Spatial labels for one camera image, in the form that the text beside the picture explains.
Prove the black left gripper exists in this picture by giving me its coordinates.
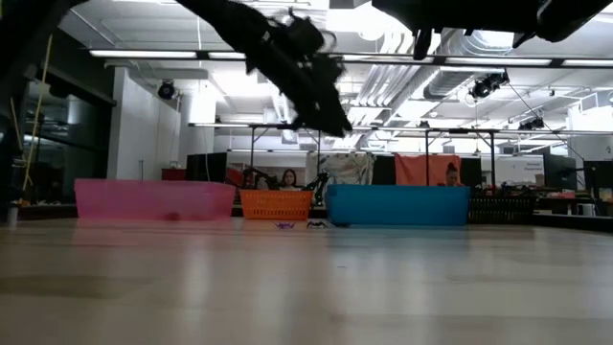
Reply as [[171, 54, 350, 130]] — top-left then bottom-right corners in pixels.
[[258, 45, 354, 138]]

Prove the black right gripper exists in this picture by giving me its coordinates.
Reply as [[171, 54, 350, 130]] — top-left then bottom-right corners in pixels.
[[372, 0, 537, 61]]

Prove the colourful patchwork banner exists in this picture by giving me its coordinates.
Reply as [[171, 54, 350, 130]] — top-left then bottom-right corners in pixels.
[[306, 151, 377, 187]]

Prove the person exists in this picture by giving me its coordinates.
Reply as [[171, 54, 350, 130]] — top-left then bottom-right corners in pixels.
[[280, 168, 301, 192], [438, 161, 465, 188]]

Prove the black ceiling spotlight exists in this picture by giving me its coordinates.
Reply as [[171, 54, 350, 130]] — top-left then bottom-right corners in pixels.
[[517, 116, 546, 131], [467, 70, 511, 101]]

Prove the orange panel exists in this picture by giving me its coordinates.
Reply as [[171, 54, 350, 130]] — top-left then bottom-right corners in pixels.
[[394, 153, 463, 187]]

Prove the orange plastic basket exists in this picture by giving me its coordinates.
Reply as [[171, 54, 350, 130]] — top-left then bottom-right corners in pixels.
[[238, 189, 315, 221]]

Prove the blue plastic bin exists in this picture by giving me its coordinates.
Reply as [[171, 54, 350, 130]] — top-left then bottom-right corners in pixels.
[[325, 184, 472, 228]]

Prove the pink plastic bin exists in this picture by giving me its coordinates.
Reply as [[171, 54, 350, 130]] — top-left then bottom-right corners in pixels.
[[74, 178, 238, 222]]

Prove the black plastic basket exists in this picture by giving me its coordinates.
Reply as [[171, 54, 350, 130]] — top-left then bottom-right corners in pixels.
[[467, 195, 538, 225]]

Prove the black computer monitor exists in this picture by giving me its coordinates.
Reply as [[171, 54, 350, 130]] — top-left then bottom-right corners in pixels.
[[543, 152, 579, 192], [582, 160, 613, 191]]

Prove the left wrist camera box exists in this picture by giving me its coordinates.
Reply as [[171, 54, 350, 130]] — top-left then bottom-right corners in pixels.
[[321, 55, 347, 85]]

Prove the yellow cable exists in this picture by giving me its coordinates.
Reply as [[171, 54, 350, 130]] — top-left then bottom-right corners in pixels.
[[9, 33, 55, 193]]

